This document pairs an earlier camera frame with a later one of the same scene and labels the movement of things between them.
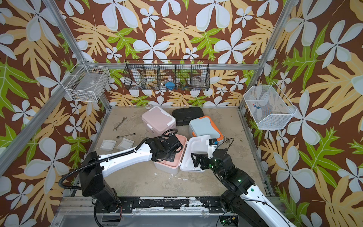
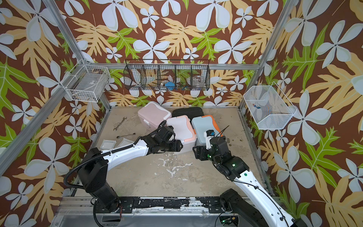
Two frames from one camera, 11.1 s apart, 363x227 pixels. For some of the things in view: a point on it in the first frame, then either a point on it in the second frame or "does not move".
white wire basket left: [86, 83] does not move
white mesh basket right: [270, 108] does not move
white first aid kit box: [190, 145] to [184, 131]
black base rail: [214, 205] does not move
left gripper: [172, 158] to [176, 146]
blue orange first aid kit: [204, 126] does not move
